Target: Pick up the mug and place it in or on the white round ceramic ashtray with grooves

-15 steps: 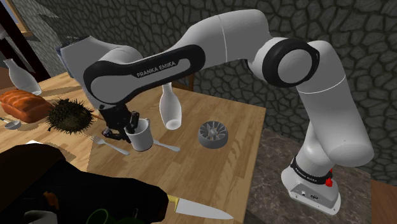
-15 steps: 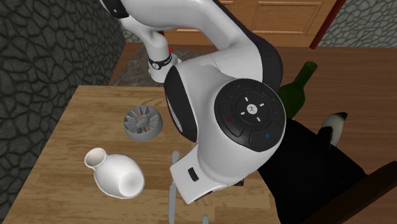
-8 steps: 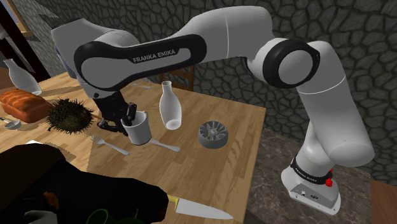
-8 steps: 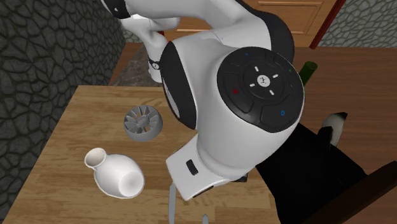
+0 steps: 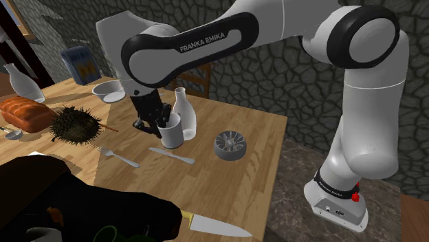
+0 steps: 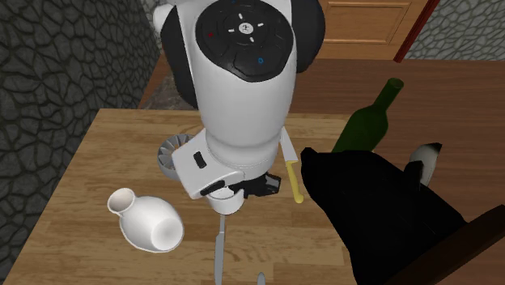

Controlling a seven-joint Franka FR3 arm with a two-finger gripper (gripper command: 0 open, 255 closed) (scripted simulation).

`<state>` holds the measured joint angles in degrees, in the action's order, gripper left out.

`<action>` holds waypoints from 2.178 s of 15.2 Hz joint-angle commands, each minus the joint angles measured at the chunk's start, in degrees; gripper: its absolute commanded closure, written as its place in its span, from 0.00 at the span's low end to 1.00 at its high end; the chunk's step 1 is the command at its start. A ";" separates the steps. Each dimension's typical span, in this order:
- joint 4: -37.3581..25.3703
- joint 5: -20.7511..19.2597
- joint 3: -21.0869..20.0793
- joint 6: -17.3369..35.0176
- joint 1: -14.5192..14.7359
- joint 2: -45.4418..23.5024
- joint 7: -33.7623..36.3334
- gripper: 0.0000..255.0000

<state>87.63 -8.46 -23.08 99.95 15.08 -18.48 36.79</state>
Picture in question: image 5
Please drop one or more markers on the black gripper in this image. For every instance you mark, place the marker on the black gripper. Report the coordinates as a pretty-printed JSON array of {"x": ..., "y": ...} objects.
[{"x": 147, "y": 104}]

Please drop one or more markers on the green cup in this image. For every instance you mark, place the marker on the green cup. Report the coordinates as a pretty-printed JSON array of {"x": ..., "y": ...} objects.
[{"x": 109, "y": 234}]

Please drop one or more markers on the wooden chair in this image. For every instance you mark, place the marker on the wooden chair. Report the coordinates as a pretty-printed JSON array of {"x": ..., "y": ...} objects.
[{"x": 197, "y": 80}]

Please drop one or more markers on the small white bottle vase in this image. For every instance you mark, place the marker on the small white bottle vase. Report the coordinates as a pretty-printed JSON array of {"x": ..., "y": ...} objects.
[{"x": 187, "y": 114}]

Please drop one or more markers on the brown marble robot stand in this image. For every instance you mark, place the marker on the brown marble robot stand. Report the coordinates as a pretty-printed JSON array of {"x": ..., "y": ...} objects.
[{"x": 291, "y": 187}]

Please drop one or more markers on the large white bottle vase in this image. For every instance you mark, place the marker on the large white bottle vase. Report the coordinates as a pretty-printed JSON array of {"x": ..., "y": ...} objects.
[{"x": 23, "y": 85}]

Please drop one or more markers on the blue box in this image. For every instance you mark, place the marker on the blue box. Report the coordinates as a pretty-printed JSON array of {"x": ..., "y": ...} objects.
[{"x": 80, "y": 65}]

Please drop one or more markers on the white cup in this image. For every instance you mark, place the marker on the white cup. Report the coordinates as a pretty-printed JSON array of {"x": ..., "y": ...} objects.
[{"x": 172, "y": 134}]

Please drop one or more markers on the black bulky object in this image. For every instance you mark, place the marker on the black bulky object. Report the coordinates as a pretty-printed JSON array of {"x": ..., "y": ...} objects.
[{"x": 93, "y": 204}]

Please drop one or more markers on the white bowl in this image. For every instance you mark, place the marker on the white bowl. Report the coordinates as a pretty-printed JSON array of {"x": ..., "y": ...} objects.
[{"x": 109, "y": 92}]

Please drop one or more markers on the brown bread loaf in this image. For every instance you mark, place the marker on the brown bread loaf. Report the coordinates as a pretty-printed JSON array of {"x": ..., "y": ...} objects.
[{"x": 25, "y": 114}]

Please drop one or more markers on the wooden table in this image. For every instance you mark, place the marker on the wooden table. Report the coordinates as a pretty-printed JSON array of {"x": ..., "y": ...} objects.
[{"x": 218, "y": 184}]

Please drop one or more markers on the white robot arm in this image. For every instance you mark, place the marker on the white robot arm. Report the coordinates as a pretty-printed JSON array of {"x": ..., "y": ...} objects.
[{"x": 368, "y": 117}]

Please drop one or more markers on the wooden framed window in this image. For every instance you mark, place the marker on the wooden framed window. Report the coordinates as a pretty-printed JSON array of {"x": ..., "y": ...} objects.
[{"x": 21, "y": 20}]

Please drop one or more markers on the silver fork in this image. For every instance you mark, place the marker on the silver fork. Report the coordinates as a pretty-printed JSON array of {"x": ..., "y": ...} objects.
[{"x": 119, "y": 158}]

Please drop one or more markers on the silver spoon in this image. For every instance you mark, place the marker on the silver spoon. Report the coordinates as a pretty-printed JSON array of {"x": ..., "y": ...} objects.
[{"x": 13, "y": 134}]

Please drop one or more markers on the silver butter knife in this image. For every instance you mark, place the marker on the silver butter knife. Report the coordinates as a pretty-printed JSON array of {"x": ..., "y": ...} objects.
[{"x": 171, "y": 155}]

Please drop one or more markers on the grey round apple slicer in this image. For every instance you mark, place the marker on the grey round apple slicer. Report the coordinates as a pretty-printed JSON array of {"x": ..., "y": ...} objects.
[{"x": 234, "y": 152}]

